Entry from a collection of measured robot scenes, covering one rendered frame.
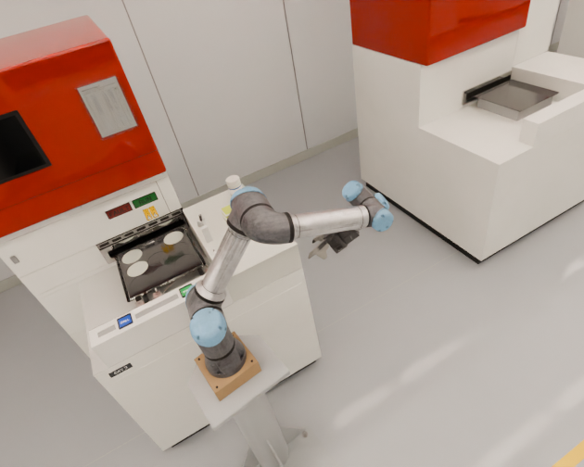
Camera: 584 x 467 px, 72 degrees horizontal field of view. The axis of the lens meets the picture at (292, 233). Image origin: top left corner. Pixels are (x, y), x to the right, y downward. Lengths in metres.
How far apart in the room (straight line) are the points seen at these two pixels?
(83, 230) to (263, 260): 0.90
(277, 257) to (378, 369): 1.03
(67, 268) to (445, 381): 2.03
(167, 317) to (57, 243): 0.72
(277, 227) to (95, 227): 1.18
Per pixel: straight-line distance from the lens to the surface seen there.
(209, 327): 1.37
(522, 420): 2.43
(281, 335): 2.09
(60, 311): 2.43
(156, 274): 1.97
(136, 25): 3.41
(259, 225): 1.18
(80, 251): 2.21
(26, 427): 3.08
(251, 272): 1.73
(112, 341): 1.74
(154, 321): 1.72
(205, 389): 1.59
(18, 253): 2.20
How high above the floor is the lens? 2.13
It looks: 40 degrees down
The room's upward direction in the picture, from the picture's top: 13 degrees counter-clockwise
